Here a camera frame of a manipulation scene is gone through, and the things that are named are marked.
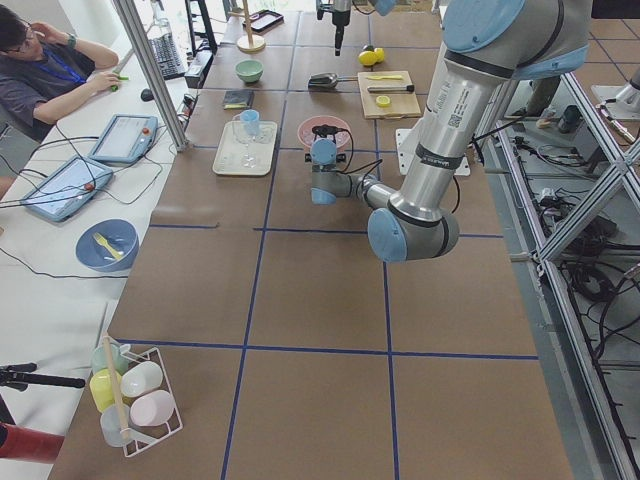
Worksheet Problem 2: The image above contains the metal ice scoop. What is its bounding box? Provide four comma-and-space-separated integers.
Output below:
307, 73, 358, 91

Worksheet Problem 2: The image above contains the green cup in rack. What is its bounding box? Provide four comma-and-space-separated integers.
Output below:
91, 340, 131, 375

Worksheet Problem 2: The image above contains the steel cylinder rod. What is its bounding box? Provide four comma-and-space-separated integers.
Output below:
366, 84, 415, 94

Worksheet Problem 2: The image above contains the black tripod leg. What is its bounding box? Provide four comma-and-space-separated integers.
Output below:
1, 362, 86, 392

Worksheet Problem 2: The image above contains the teach pendant tablet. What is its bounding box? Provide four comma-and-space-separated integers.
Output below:
20, 155, 114, 222
88, 114, 159, 165

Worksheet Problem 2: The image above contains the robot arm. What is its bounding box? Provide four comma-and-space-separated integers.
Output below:
308, 0, 592, 262
315, 0, 396, 56

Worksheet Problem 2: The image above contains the wooden rack handle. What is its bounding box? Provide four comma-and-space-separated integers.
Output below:
102, 334, 132, 443

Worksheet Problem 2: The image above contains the clear wine glass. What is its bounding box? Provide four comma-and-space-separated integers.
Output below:
232, 119, 257, 168

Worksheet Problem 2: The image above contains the pink cup in rack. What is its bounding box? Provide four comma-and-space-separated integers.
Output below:
130, 390, 175, 427

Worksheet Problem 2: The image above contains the wooden cutting board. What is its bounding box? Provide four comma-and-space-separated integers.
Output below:
358, 71, 422, 119

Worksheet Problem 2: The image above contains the clear cup in rack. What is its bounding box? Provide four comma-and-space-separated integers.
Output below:
100, 404, 130, 447

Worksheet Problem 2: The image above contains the black keyboard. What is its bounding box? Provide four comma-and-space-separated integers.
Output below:
149, 33, 186, 80

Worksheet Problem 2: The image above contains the near teach pendant tablet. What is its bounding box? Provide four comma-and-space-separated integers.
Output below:
20, 155, 114, 222

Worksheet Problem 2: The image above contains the pink bowl of ice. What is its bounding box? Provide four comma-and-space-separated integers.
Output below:
297, 115, 351, 152

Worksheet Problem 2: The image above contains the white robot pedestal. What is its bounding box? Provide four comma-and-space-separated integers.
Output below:
395, 128, 471, 176

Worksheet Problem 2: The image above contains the yellow plastic fork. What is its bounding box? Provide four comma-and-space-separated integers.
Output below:
93, 232, 123, 261

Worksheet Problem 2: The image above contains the lemon half slice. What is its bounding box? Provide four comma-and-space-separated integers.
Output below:
375, 95, 391, 108

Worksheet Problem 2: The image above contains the wooden cup stand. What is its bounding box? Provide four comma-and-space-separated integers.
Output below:
236, 0, 266, 54

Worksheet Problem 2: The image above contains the blue bowl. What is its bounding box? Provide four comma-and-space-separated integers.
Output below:
75, 219, 139, 273

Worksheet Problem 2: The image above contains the white cup in rack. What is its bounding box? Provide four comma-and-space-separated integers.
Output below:
120, 361, 163, 398

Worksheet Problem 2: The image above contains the aluminium frame post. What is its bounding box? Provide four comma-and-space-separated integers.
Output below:
114, 0, 189, 152

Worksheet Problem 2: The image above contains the cream bear tray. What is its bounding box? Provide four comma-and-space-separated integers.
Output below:
212, 121, 278, 177

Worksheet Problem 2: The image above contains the far teach pendant tablet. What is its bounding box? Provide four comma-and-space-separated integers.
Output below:
88, 114, 159, 165

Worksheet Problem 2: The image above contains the whole yellow lemon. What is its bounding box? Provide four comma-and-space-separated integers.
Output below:
358, 50, 378, 67

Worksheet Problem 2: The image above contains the green ceramic bowl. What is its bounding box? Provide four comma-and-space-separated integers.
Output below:
235, 59, 264, 84

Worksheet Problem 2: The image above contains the yellow cup in rack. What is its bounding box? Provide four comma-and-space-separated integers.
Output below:
89, 368, 115, 413

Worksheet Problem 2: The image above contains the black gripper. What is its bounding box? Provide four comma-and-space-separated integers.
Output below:
316, 0, 350, 56
305, 125, 344, 163

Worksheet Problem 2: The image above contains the light blue plastic cup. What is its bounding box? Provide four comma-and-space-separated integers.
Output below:
240, 109, 260, 137

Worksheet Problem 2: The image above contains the seated person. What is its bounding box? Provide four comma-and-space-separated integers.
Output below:
1, 6, 120, 141

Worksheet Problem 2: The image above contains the white wire cup rack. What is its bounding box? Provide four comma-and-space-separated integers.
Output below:
89, 336, 183, 458

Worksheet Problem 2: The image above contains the dark grey folded cloth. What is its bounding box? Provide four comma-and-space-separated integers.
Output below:
222, 89, 254, 110

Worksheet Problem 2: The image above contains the yellow plastic knife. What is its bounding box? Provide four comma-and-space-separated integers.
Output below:
366, 74, 404, 81

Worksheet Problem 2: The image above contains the red object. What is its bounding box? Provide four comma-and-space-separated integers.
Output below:
0, 423, 65, 464

